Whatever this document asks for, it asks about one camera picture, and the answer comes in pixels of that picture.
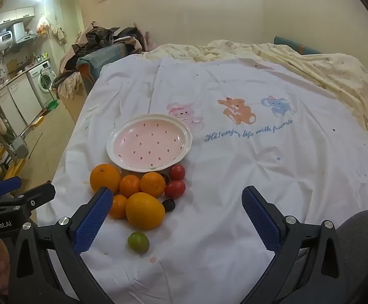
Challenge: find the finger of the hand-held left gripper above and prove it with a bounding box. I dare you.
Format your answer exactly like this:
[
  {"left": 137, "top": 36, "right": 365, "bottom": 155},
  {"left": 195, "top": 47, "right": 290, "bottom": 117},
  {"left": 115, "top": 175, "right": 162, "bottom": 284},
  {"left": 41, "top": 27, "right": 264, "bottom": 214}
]
[
  {"left": 0, "top": 177, "right": 22, "bottom": 198},
  {"left": 0, "top": 182, "right": 56, "bottom": 213}
]

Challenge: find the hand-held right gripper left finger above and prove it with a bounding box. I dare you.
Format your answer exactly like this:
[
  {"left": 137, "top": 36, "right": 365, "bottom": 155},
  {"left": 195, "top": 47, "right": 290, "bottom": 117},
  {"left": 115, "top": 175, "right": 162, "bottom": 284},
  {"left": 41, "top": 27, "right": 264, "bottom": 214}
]
[{"left": 0, "top": 187, "right": 114, "bottom": 304}]

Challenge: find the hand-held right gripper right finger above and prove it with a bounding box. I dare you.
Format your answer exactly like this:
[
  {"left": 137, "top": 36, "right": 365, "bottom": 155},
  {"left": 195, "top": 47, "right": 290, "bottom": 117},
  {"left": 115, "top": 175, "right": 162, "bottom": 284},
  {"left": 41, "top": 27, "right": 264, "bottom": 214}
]
[{"left": 241, "top": 185, "right": 359, "bottom": 304}]

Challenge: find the small orange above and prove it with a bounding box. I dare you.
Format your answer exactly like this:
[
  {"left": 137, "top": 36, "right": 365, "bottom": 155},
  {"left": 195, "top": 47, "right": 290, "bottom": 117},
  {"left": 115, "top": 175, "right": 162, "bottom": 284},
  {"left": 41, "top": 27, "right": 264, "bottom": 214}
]
[
  {"left": 108, "top": 194, "right": 128, "bottom": 219},
  {"left": 119, "top": 175, "right": 142, "bottom": 198}
]

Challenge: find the large orange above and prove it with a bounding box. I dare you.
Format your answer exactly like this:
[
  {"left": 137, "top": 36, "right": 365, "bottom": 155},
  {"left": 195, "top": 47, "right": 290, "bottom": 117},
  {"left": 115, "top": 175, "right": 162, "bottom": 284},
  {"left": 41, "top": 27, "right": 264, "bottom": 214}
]
[{"left": 89, "top": 164, "right": 122, "bottom": 194}]

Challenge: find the green round fruit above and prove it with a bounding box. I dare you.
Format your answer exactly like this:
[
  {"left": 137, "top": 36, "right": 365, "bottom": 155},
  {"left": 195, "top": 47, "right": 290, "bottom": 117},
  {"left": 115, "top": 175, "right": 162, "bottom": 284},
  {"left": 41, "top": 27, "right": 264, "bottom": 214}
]
[{"left": 127, "top": 232, "right": 150, "bottom": 254}]

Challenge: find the large yellow-orange citrus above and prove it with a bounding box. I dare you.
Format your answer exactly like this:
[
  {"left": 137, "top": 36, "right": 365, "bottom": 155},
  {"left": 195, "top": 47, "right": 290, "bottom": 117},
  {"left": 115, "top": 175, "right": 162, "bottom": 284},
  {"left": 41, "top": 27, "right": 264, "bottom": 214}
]
[{"left": 125, "top": 192, "right": 166, "bottom": 230}]

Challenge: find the medium orange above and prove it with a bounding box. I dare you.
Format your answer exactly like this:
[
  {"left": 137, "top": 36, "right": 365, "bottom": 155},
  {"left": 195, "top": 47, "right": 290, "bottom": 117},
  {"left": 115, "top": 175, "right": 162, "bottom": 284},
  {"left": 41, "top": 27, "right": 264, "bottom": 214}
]
[{"left": 140, "top": 172, "right": 167, "bottom": 198}]

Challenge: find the red cherry tomato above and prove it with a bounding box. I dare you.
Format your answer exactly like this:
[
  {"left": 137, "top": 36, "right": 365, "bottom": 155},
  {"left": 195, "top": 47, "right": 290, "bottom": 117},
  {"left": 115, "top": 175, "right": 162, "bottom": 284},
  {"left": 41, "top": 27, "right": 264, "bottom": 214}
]
[
  {"left": 169, "top": 164, "right": 186, "bottom": 181},
  {"left": 164, "top": 180, "right": 187, "bottom": 199}
]

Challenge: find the pink speckled plate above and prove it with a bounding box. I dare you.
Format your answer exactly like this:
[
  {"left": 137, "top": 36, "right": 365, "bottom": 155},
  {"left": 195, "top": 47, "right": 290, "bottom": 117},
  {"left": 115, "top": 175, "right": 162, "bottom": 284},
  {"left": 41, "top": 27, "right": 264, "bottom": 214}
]
[{"left": 106, "top": 114, "right": 193, "bottom": 172}]

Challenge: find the white cartoon printed sheet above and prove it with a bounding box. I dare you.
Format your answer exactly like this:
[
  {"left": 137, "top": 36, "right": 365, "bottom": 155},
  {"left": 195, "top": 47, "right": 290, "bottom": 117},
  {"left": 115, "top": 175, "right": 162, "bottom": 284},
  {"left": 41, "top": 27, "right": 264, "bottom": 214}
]
[{"left": 38, "top": 54, "right": 368, "bottom": 304}]

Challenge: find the white base cabinet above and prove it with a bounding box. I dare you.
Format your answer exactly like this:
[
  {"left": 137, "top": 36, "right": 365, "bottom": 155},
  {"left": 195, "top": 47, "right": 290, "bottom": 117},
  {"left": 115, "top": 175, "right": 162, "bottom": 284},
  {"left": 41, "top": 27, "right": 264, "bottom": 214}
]
[{"left": 0, "top": 73, "right": 43, "bottom": 130}]

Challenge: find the person's right leg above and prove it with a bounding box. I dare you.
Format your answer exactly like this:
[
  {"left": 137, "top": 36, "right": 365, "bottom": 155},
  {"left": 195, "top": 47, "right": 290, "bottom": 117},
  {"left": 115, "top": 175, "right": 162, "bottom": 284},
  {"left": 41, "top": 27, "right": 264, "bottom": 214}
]
[{"left": 285, "top": 209, "right": 368, "bottom": 304}]

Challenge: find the floral cloth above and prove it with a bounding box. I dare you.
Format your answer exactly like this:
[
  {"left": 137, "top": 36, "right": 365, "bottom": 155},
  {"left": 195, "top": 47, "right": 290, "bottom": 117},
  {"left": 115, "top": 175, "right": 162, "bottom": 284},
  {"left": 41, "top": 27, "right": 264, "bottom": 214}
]
[{"left": 52, "top": 70, "right": 85, "bottom": 100}]

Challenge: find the white washing machine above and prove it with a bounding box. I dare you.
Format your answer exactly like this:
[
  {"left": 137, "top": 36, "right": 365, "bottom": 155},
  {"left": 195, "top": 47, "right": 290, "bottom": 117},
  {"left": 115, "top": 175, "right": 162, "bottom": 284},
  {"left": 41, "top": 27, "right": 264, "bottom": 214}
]
[{"left": 27, "top": 59, "right": 58, "bottom": 106}]

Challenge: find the white water heater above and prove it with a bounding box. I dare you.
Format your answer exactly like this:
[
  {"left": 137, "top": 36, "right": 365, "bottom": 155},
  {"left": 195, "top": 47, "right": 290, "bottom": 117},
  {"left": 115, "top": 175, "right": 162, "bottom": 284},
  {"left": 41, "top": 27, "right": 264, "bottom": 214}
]
[{"left": 0, "top": 22, "right": 26, "bottom": 59}]

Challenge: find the range hood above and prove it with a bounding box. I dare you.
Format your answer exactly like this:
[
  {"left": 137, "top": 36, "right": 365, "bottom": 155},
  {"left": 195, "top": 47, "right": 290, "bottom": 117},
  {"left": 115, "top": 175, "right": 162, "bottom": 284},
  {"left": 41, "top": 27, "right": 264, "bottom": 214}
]
[{"left": 14, "top": 33, "right": 39, "bottom": 45}]

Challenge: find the hanging beige cloth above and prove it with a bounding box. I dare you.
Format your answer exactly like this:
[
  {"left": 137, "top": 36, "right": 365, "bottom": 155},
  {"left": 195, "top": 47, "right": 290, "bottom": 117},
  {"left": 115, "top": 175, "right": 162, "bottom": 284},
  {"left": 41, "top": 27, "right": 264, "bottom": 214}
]
[{"left": 51, "top": 25, "right": 67, "bottom": 45}]

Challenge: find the hanging plastic bag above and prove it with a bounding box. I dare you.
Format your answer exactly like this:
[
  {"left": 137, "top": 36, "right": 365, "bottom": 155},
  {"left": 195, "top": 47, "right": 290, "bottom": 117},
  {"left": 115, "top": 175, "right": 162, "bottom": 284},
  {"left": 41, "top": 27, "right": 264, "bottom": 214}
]
[{"left": 36, "top": 14, "right": 51, "bottom": 35}]

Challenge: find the cream patterned quilt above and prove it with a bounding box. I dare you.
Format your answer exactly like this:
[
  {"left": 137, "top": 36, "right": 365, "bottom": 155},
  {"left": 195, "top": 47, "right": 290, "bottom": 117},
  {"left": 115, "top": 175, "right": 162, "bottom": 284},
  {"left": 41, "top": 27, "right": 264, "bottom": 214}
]
[{"left": 143, "top": 40, "right": 368, "bottom": 153}]

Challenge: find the pile of dark clothes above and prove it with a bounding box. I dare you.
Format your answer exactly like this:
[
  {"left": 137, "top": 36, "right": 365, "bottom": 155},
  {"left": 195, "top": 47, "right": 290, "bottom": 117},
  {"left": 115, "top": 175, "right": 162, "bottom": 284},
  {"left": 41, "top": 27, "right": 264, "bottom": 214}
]
[{"left": 71, "top": 22, "right": 154, "bottom": 67}]

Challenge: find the teal pillow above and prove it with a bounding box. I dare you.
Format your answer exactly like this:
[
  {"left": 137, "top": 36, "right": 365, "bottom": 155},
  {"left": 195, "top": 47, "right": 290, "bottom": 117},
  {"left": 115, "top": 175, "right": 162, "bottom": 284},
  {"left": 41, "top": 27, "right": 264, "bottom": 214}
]
[{"left": 273, "top": 36, "right": 324, "bottom": 56}]

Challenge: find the tall white cabinet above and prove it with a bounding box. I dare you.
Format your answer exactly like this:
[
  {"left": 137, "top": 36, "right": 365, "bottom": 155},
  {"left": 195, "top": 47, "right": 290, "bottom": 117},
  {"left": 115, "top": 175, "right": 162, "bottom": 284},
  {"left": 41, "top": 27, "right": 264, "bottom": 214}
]
[{"left": 43, "top": 0, "right": 65, "bottom": 39}]

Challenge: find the white wall cabinet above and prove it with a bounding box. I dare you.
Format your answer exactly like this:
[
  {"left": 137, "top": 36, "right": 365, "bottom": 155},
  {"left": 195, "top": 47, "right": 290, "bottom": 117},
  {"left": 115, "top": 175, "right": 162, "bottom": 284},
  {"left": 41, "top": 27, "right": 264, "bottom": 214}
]
[{"left": 0, "top": 6, "right": 35, "bottom": 26}]

